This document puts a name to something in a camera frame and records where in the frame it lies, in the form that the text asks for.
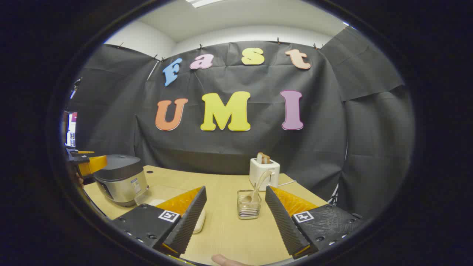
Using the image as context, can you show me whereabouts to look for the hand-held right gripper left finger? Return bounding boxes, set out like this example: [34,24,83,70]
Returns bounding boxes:
[111,186,207,258]

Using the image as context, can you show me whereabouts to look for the ceiling light panel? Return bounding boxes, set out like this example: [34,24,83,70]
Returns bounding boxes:
[186,0,224,8]

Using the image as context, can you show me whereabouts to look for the white rice dish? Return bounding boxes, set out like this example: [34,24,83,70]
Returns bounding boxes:
[192,209,206,234]

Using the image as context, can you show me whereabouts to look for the black backdrop cloth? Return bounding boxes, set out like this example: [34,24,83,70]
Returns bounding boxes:
[67,27,414,218]

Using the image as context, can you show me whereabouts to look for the white toaster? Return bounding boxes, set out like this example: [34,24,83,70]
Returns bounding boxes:
[249,158,280,192]

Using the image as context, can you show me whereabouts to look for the wooden spoon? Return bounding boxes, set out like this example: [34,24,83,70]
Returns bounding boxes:
[242,169,274,204]

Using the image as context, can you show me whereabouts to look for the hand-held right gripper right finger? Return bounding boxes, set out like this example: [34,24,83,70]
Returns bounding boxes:
[265,185,364,260]

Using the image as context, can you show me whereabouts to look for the silver black rice cooker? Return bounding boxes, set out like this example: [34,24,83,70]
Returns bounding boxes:
[92,154,149,207]

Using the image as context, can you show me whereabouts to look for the clear glass chopstick holder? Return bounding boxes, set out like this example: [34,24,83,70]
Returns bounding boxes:
[237,190,262,220]

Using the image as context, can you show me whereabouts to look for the computer monitor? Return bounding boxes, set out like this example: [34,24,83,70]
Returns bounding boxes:
[66,112,78,147]

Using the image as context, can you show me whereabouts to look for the metal backdrop stand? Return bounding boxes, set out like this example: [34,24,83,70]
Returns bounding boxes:
[329,184,341,206]

